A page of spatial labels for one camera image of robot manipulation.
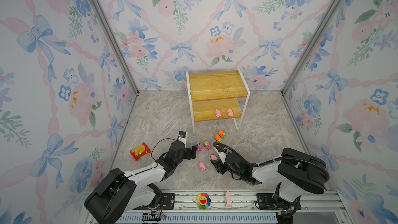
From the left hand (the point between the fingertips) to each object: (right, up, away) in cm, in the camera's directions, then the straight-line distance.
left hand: (190, 143), depth 88 cm
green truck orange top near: (+16, +2, +5) cm, 17 cm away
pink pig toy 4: (+7, -11, -4) cm, 14 cm away
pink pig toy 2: (+15, +17, -2) cm, 23 cm away
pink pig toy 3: (+13, -8, -2) cm, 15 cm away
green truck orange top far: (+19, +4, +7) cm, 20 cm away
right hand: (+13, -8, 0) cm, 16 cm away
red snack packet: (-29, -5, 0) cm, 29 cm away
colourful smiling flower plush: (+7, -24, -14) cm, 29 cm away
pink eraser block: (+19, -23, -15) cm, 33 cm away
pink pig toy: (+22, +17, -2) cm, 28 cm away
